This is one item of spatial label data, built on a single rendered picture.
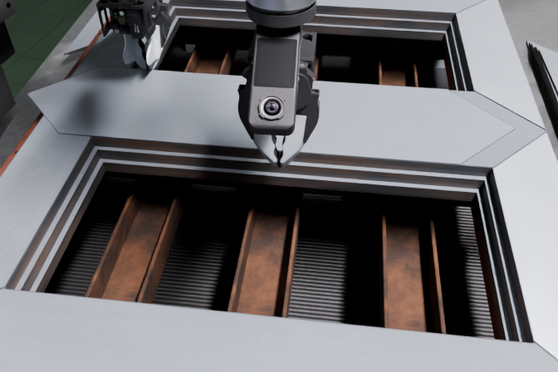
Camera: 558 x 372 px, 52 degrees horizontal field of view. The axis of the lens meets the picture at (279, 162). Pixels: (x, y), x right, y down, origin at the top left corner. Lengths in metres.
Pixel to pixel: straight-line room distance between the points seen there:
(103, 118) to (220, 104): 0.18
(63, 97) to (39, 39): 2.09
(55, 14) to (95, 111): 2.35
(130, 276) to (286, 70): 0.47
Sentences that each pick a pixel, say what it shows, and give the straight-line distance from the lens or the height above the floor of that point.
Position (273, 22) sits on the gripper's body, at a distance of 0.56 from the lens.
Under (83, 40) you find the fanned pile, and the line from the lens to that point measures 1.42.
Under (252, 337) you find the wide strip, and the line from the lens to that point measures 0.60.
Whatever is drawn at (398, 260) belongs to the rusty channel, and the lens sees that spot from 0.92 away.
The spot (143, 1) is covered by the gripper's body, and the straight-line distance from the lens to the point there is 0.87.
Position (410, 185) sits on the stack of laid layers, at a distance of 0.82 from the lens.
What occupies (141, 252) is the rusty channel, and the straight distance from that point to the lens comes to 0.94.
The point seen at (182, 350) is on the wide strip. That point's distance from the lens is 0.60.
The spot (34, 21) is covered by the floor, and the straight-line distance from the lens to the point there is 3.21.
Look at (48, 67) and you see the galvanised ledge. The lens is 1.42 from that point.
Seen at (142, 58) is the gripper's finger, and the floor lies 0.89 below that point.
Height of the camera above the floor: 1.39
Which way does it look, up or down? 42 degrees down
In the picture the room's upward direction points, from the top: straight up
